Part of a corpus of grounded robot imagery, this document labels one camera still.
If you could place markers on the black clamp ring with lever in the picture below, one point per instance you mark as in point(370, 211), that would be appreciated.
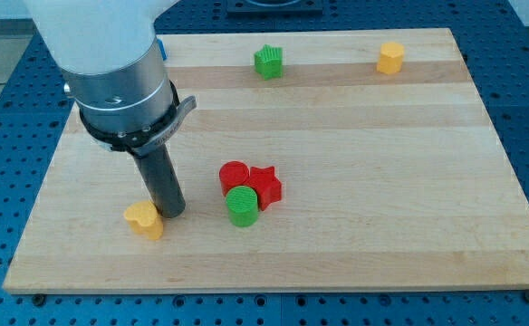
point(141, 127)

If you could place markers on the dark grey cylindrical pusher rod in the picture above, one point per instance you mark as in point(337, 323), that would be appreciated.
point(161, 181)

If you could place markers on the yellow heart block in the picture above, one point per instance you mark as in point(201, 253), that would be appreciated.
point(144, 219)

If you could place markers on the blue block behind arm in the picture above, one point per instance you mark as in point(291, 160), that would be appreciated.
point(162, 49)

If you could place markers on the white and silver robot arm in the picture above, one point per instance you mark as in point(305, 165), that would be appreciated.
point(113, 66)

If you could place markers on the light wooden board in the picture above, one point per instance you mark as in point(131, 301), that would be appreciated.
point(391, 182)

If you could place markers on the red cylinder block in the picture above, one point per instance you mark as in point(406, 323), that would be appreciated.
point(232, 174)

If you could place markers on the green cylinder block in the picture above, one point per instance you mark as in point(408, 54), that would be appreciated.
point(242, 206)

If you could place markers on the red star block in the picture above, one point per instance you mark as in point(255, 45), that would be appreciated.
point(268, 187)

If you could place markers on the green star block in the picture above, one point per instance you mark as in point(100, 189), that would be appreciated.
point(268, 62)

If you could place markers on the yellow hexagon block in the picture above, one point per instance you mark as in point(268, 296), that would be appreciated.
point(391, 58)

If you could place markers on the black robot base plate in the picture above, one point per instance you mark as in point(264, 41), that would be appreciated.
point(254, 7)

